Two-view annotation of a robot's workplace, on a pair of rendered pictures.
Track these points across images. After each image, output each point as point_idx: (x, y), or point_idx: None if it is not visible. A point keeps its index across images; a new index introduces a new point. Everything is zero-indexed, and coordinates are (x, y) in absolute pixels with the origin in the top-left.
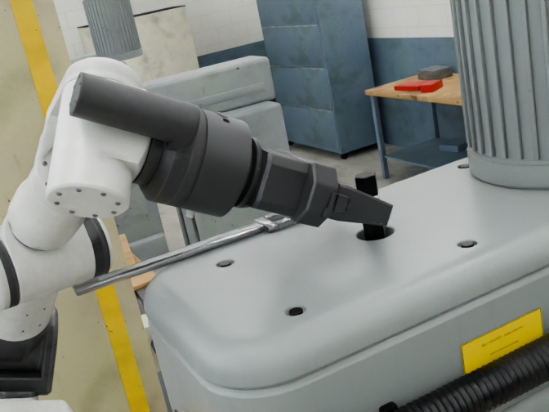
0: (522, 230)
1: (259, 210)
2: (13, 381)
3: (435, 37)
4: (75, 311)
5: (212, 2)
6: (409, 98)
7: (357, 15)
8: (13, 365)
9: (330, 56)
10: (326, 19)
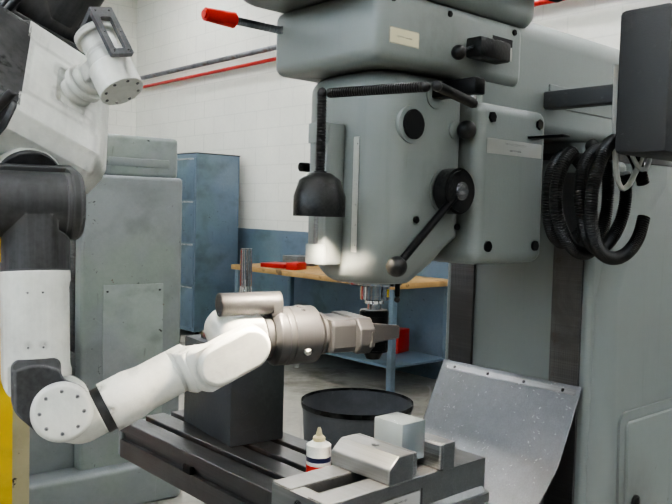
0: None
1: (141, 273)
2: (61, 38)
3: (303, 231)
4: None
5: None
6: (274, 273)
7: (232, 202)
8: (62, 29)
9: (200, 234)
10: (203, 198)
